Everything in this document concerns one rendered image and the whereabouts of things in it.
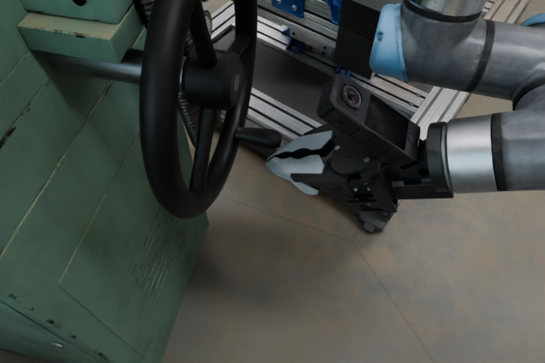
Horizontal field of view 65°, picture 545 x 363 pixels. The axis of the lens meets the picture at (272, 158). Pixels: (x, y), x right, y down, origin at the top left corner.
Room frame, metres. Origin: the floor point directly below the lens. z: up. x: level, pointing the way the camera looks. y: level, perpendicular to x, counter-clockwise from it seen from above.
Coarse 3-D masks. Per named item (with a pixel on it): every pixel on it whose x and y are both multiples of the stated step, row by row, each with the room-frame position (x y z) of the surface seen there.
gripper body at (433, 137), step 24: (336, 144) 0.29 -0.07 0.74; (360, 144) 0.28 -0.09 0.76; (432, 144) 0.25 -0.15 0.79; (336, 168) 0.26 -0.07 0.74; (360, 168) 0.25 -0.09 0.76; (384, 168) 0.25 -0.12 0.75; (408, 168) 0.25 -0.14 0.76; (432, 168) 0.23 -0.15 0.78; (360, 192) 0.25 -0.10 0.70; (384, 192) 0.24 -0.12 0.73; (408, 192) 0.25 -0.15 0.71; (432, 192) 0.24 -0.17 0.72
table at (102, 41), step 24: (0, 0) 0.33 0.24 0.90; (0, 24) 0.32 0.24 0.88; (24, 24) 0.33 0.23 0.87; (48, 24) 0.33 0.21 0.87; (72, 24) 0.33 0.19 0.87; (96, 24) 0.33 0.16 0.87; (120, 24) 0.33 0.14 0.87; (0, 48) 0.31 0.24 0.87; (24, 48) 0.33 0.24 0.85; (48, 48) 0.33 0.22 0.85; (72, 48) 0.32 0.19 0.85; (96, 48) 0.31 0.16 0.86; (120, 48) 0.32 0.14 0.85; (0, 72) 0.29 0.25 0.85
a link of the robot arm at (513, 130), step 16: (528, 96) 0.28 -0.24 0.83; (544, 96) 0.27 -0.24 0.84; (512, 112) 0.26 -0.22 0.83; (528, 112) 0.26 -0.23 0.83; (544, 112) 0.25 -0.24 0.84; (496, 128) 0.25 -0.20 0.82; (512, 128) 0.24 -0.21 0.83; (528, 128) 0.24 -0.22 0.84; (544, 128) 0.23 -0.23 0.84; (496, 144) 0.23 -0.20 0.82; (512, 144) 0.23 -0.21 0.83; (528, 144) 0.22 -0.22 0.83; (544, 144) 0.22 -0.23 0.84; (496, 160) 0.22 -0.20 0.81; (512, 160) 0.22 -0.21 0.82; (528, 160) 0.21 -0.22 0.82; (544, 160) 0.21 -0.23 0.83; (496, 176) 0.21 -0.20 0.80; (512, 176) 0.21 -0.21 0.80; (528, 176) 0.20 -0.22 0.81; (544, 176) 0.20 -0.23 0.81
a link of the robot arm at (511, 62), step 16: (544, 16) 0.37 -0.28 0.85; (496, 32) 0.34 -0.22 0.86; (512, 32) 0.34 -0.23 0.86; (528, 32) 0.34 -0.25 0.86; (544, 32) 0.34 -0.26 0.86; (496, 48) 0.32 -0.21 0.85; (512, 48) 0.32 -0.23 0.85; (528, 48) 0.32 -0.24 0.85; (544, 48) 0.32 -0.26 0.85; (496, 64) 0.31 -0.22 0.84; (512, 64) 0.31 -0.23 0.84; (528, 64) 0.31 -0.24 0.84; (544, 64) 0.31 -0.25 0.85; (480, 80) 0.31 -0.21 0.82; (496, 80) 0.31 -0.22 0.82; (512, 80) 0.30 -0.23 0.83; (528, 80) 0.30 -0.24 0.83; (544, 80) 0.29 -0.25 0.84; (496, 96) 0.31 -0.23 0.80; (512, 96) 0.30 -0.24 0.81
